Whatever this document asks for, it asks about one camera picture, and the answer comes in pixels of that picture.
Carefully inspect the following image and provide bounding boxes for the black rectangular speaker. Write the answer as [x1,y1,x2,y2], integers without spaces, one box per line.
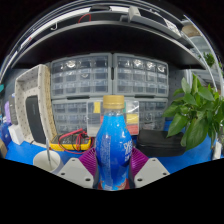
[25,95,47,145]

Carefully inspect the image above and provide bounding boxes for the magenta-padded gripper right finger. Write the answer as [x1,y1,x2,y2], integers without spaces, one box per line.
[129,147,171,190]

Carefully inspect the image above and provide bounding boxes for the grey small-parts drawer cabinet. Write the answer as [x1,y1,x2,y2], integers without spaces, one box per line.
[138,97,169,132]
[112,53,169,98]
[50,53,113,100]
[51,98,101,135]

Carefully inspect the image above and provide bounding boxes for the yellow multimeter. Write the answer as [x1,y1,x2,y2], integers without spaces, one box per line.
[49,133,93,152]

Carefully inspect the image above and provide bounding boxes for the dark grey flat box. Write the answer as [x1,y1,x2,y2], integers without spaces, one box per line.
[8,94,18,126]

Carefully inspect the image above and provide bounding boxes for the blue drink bottle gold cap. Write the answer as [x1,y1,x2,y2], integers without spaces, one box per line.
[94,94,134,192]

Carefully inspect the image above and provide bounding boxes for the small white box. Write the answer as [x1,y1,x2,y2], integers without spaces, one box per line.
[8,123,25,146]

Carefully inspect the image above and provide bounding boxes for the clear organizer box coloured parts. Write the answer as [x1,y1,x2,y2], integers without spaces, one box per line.
[86,99,140,137]

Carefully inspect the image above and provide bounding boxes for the white paper cup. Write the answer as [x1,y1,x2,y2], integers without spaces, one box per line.
[32,149,65,174]

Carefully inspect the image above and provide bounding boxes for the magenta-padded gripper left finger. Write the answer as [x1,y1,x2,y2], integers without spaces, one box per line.
[56,147,98,190]

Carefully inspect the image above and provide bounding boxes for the green potted plant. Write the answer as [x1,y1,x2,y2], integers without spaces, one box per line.
[162,73,224,152]

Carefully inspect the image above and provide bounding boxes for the black overhead workbench shelf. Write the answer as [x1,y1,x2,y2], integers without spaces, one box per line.
[3,3,208,72]

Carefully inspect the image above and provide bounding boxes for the black zip case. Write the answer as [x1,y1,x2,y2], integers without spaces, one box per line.
[135,129,187,158]

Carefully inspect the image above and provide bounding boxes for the blue printed box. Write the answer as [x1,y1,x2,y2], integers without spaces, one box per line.
[0,123,13,148]

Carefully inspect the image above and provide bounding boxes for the white shelf unit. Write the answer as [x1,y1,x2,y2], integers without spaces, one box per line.
[181,19,224,98]

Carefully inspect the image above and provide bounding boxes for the white pegboard tray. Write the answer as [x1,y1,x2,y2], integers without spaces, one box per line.
[14,63,58,149]

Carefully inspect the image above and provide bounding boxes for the white power adapter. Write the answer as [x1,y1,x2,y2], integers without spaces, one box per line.
[213,141,223,160]

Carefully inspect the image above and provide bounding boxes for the red test lead cable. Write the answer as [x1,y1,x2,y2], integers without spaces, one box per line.
[58,128,90,155]

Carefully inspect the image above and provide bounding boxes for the grey stirring stick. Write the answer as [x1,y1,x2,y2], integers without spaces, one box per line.
[45,137,53,170]

